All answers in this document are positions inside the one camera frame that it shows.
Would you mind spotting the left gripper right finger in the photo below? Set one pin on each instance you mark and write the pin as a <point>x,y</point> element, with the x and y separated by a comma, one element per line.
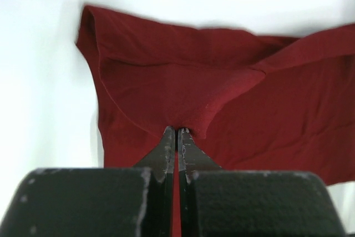
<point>218,202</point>

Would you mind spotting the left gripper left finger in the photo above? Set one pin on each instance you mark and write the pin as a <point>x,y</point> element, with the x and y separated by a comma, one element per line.
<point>136,201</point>

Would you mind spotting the dark red t shirt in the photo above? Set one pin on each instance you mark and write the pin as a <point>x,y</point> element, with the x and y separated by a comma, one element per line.
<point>250,102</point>

